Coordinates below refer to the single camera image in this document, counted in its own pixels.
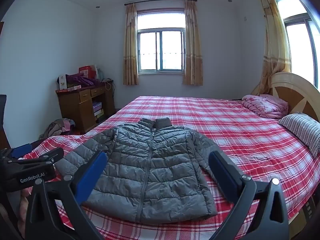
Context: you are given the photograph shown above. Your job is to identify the sliding window with grey frame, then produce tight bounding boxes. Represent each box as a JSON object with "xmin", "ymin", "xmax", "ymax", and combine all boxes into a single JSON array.
[{"xmin": 137, "ymin": 10, "xmax": 186, "ymax": 74}]

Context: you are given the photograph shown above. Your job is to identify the red gift box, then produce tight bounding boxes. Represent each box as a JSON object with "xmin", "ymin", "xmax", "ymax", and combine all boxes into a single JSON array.
[{"xmin": 79, "ymin": 65, "xmax": 98, "ymax": 79}]

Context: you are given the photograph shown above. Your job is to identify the pile of clothes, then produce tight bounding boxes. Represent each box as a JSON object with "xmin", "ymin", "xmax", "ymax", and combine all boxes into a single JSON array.
[{"xmin": 39, "ymin": 118, "xmax": 76, "ymax": 139}]

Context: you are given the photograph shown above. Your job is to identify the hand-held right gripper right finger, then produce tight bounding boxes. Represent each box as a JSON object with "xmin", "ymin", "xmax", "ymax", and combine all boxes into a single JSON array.
[{"xmin": 208, "ymin": 151, "xmax": 290, "ymax": 240}]

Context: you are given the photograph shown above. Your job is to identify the flat pink box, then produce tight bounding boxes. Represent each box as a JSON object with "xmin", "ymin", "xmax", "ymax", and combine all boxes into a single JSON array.
[{"xmin": 56, "ymin": 85, "xmax": 82, "ymax": 92}]

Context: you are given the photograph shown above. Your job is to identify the striped pillow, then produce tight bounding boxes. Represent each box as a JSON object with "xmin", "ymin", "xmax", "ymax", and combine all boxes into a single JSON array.
[{"xmin": 278, "ymin": 113, "xmax": 320, "ymax": 158}]

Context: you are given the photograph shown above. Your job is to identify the purple puffer garment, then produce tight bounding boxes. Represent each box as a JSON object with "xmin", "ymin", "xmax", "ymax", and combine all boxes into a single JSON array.
[{"xmin": 65, "ymin": 73, "xmax": 102, "ymax": 88}]

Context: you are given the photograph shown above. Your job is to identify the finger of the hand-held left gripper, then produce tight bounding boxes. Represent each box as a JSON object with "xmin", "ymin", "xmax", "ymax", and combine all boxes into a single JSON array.
[
  {"xmin": 15, "ymin": 147, "xmax": 65, "ymax": 167},
  {"xmin": 10, "ymin": 142, "xmax": 34, "ymax": 158}
]

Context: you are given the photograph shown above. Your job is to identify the long yellow beige curtain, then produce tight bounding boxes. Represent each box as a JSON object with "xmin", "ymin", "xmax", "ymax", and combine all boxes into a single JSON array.
[{"xmin": 251, "ymin": 0, "xmax": 292, "ymax": 96}]

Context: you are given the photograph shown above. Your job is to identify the beige patterned curtain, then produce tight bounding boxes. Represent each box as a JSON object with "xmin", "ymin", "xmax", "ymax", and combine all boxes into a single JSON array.
[
  {"xmin": 182, "ymin": 0, "xmax": 203, "ymax": 86},
  {"xmin": 122, "ymin": 3, "xmax": 139, "ymax": 85}
]

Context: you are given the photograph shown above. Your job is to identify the large bright side window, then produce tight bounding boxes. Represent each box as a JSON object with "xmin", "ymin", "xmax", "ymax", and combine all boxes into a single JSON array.
[{"xmin": 274, "ymin": 0, "xmax": 320, "ymax": 88}]

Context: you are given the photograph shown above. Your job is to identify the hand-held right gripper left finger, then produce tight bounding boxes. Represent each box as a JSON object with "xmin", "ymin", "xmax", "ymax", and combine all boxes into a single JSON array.
[{"xmin": 25, "ymin": 151, "xmax": 108, "ymax": 240}]

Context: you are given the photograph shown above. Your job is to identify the wooden bed headboard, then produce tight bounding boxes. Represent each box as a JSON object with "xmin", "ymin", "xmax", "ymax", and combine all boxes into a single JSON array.
[{"xmin": 270, "ymin": 72, "xmax": 320, "ymax": 124}]

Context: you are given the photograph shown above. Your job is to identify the white cable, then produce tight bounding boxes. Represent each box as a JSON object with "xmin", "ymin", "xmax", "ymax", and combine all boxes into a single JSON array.
[{"xmin": 101, "ymin": 78, "xmax": 113, "ymax": 91}]

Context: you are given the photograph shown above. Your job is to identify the bed with red plaid sheet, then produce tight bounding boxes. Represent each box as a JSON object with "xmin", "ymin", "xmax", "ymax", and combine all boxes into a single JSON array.
[{"xmin": 22, "ymin": 95, "xmax": 320, "ymax": 240}]

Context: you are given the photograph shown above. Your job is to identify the white box with green print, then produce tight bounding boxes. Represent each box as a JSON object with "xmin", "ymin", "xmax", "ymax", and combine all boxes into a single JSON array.
[{"xmin": 57, "ymin": 75, "xmax": 68, "ymax": 90}]

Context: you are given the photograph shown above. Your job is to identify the grey puffer jacket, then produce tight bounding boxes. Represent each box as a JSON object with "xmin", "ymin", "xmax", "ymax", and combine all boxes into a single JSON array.
[{"xmin": 54, "ymin": 117, "xmax": 247, "ymax": 224}]

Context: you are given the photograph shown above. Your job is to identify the folded pink floral quilt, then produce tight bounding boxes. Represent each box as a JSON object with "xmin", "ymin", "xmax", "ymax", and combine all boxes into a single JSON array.
[{"xmin": 241, "ymin": 94, "xmax": 289, "ymax": 119}]

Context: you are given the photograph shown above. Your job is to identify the dark curtain rod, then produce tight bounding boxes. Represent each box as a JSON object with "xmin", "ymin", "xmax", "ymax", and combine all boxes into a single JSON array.
[{"xmin": 124, "ymin": 0, "xmax": 198, "ymax": 6}]

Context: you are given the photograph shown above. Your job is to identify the brown wooden desk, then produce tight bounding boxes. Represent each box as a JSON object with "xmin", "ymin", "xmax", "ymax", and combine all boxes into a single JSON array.
[{"xmin": 55, "ymin": 79, "xmax": 115, "ymax": 133}]

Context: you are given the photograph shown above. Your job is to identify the stacked boxes under desk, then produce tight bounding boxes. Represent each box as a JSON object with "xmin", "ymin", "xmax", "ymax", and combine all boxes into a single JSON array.
[{"xmin": 92, "ymin": 102, "xmax": 104, "ymax": 123}]

